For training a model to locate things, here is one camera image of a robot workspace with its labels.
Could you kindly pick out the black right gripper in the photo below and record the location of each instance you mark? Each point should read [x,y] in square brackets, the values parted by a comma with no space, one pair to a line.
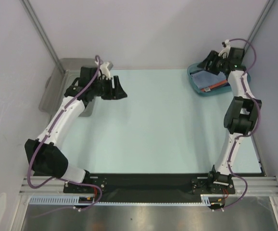
[213,62]

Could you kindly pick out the teal transparent plastic tray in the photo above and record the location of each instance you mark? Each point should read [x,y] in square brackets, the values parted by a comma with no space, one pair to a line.
[193,68]

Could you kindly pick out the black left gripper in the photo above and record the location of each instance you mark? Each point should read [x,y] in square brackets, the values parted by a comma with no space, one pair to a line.
[117,93]

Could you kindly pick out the right aluminium corner post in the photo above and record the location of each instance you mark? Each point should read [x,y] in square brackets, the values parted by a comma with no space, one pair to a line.
[261,18]

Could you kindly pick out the orange towel with teal trim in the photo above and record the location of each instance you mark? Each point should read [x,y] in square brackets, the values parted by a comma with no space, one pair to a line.
[214,86]

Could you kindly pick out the light blue towel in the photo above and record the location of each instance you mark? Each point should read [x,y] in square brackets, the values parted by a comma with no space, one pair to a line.
[205,79]

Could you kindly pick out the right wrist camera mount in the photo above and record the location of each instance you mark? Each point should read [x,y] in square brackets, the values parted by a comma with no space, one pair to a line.
[225,50]

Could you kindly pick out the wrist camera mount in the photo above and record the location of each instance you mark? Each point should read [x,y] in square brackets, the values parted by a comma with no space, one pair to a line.
[104,72]
[225,50]

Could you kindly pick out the grey plastic bin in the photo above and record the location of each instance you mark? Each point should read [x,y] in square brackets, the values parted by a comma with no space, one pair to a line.
[62,77]

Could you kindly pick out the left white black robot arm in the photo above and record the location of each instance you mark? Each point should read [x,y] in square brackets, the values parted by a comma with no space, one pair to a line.
[44,153]

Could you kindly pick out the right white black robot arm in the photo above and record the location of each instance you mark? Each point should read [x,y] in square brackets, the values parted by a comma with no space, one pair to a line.
[242,116]

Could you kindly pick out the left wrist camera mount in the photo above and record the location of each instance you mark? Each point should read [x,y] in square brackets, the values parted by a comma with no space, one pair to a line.
[104,72]

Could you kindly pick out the left aluminium corner post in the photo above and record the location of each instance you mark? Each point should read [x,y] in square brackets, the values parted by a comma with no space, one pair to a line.
[40,30]

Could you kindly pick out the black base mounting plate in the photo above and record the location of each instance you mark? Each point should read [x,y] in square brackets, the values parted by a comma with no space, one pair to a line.
[183,182]

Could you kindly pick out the aluminium corner post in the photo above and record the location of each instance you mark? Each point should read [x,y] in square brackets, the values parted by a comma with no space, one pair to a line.
[40,30]
[261,18]

